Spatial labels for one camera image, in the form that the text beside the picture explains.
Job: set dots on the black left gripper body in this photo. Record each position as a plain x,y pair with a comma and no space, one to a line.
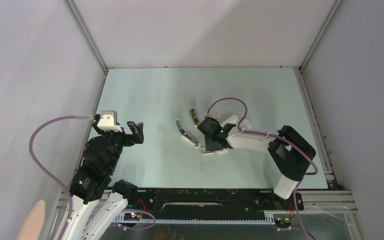
118,140

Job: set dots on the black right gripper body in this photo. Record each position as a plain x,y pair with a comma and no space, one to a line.
211,146

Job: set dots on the beige white stapler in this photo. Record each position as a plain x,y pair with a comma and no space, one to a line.
194,117

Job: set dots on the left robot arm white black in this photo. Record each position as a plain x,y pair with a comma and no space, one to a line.
85,192

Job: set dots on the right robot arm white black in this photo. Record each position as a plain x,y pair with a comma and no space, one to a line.
291,153

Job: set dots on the pink stapler large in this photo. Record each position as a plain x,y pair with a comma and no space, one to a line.
231,120

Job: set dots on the pink stapler small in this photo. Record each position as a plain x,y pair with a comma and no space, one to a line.
246,124

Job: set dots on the white staple box sleeve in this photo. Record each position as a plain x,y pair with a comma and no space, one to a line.
223,151

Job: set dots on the open staple box tray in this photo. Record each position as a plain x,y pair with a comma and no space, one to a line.
206,152

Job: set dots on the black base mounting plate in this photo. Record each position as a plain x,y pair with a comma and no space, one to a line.
213,203

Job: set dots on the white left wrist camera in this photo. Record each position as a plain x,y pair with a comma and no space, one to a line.
106,121

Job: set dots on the slotted cable duct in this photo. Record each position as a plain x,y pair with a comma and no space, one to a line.
124,219

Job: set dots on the aluminium corner frame post left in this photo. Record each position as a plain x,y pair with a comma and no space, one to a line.
86,34

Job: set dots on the aluminium corner frame post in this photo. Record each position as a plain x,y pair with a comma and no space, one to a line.
333,11
86,34

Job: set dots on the aluminium corner frame post right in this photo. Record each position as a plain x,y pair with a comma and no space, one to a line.
333,11

